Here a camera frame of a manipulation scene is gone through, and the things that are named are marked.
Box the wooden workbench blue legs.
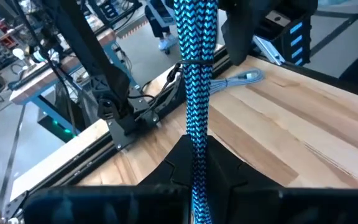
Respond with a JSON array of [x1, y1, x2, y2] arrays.
[[9, 27, 136, 135]]

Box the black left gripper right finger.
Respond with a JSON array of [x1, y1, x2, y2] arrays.
[[208, 142, 358, 224]]

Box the black box green lights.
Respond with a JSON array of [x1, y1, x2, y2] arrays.
[[37, 114, 78, 143]]

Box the grey braided cable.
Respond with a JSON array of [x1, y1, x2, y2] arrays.
[[209, 68, 265, 96]]

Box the large blue black chevron cable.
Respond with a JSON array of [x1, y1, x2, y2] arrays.
[[173, 0, 219, 224]]

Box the person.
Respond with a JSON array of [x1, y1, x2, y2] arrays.
[[144, 0, 179, 55]]

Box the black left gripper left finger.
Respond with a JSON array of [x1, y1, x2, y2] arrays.
[[22, 133, 196, 224]]

